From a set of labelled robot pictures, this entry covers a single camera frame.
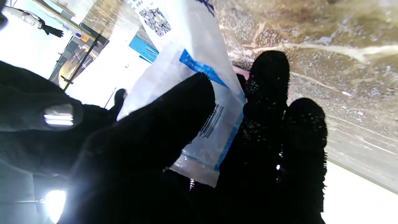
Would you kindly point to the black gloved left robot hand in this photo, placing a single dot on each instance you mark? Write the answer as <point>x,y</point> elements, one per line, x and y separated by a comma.
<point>140,161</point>

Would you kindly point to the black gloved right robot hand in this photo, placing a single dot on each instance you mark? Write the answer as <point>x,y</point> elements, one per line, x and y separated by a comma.
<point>28,124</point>

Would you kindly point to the blue plastic bag clip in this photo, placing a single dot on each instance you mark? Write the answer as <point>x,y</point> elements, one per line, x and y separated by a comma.
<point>144,49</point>

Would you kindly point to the white blue seasoning refill bag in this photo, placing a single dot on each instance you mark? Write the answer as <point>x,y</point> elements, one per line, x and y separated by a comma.
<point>192,46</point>

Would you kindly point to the clear bottle with pink seasoning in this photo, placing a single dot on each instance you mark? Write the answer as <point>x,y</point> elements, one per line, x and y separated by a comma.
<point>241,71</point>

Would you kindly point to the black clamp with orange tip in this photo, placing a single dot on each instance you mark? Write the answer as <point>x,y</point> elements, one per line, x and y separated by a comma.
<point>67,80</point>

